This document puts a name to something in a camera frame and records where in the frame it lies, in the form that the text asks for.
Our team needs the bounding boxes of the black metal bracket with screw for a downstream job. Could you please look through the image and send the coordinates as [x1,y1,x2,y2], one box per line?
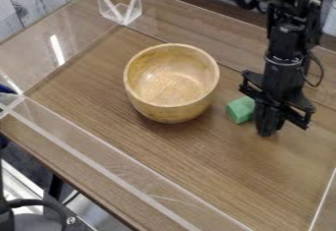
[43,204,97,231]

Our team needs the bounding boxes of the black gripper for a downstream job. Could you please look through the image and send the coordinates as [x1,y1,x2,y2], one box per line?
[239,55,315,137]

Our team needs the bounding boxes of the black cable loop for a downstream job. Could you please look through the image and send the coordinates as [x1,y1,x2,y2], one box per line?
[0,198,71,231]

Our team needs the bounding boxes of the light wooden bowl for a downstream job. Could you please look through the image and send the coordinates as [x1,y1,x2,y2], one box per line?
[124,43,220,124]

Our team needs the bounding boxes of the black table leg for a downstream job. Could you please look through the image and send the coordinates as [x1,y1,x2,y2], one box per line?
[48,175,64,201]

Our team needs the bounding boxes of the white object at right edge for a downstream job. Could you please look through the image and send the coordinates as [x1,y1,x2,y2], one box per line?
[323,0,336,36]

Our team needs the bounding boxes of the clear acrylic enclosure wall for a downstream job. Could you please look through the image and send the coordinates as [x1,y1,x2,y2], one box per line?
[0,0,336,231]

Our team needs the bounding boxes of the green rectangular block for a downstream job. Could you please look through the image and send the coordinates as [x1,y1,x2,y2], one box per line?
[225,96,255,124]

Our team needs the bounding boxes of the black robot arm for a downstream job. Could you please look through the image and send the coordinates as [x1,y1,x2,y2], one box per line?
[233,0,324,137]

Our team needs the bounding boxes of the blue object behind acrylic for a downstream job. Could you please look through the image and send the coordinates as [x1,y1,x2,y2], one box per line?
[0,84,17,94]

